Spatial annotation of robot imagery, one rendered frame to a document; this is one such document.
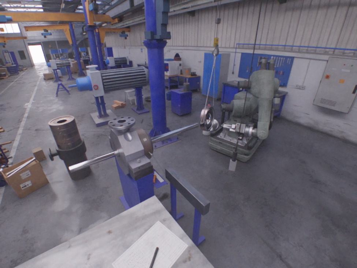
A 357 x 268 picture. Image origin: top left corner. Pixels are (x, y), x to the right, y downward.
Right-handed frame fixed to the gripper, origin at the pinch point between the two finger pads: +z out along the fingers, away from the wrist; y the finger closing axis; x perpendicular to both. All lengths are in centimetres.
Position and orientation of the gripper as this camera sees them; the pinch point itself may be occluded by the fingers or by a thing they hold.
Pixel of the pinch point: (226, 127)
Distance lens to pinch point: 273.0
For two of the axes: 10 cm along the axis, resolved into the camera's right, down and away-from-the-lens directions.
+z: -8.4, -1.8, 5.1
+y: -4.5, -2.8, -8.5
